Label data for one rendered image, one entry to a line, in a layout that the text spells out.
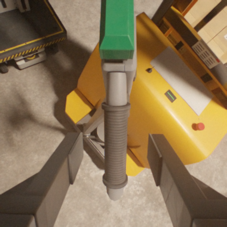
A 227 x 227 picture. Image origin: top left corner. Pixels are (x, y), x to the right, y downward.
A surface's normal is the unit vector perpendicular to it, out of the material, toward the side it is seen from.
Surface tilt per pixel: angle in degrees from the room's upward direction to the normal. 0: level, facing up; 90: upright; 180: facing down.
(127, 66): 49
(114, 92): 42
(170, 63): 0
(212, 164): 0
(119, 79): 24
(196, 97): 0
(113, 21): 16
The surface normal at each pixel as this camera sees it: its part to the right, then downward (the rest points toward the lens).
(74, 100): -0.02, 0.03
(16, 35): 0.26, -0.22
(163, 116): -0.32, 0.28
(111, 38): -0.02, 0.53
